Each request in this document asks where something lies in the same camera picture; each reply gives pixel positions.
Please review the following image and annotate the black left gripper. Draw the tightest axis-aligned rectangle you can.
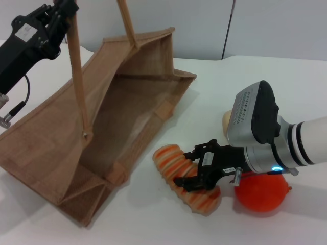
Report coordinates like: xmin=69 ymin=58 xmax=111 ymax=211
xmin=0 ymin=0 xmax=79 ymax=95

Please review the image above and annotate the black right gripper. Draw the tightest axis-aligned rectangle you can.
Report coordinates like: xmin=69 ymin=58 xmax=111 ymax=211
xmin=173 ymin=139 xmax=253 ymax=192

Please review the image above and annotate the orange striped bread loaf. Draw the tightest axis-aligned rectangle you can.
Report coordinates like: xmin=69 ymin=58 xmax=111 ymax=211
xmin=152 ymin=144 xmax=222 ymax=215

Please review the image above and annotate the beige egg yolk pastry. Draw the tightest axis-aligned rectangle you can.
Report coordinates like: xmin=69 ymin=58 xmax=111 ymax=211
xmin=221 ymin=109 xmax=233 ymax=136

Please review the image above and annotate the brown burlap tote bag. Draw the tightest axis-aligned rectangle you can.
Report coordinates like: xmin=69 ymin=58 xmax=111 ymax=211
xmin=0 ymin=0 xmax=198 ymax=228

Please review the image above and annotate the orange round ball toy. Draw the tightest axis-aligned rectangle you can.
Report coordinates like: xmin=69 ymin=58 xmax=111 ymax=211
xmin=234 ymin=173 xmax=292 ymax=213

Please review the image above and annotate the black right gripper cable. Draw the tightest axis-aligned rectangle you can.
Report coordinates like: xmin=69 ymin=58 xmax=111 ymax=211
xmin=229 ymin=167 xmax=299 ymax=186

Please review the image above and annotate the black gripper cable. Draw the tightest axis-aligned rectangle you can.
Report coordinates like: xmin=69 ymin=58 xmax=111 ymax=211
xmin=0 ymin=75 xmax=32 ymax=130
xmin=229 ymin=167 xmax=299 ymax=186

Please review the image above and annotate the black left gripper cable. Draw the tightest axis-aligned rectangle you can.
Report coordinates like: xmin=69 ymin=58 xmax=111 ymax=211
xmin=0 ymin=75 xmax=32 ymax=130

